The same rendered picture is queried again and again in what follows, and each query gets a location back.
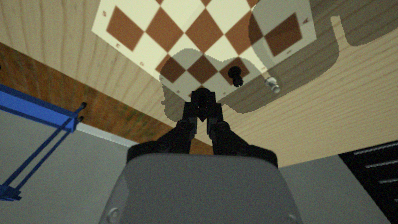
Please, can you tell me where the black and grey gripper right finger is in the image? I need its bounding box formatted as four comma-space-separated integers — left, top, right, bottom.
207, 92, 278, 168

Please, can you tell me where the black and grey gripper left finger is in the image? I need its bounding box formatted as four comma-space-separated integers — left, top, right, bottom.
126, 91, 198, 164

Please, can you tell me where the brown and cream chessboard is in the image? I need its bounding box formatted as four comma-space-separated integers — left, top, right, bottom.
92, 0, 317, 102

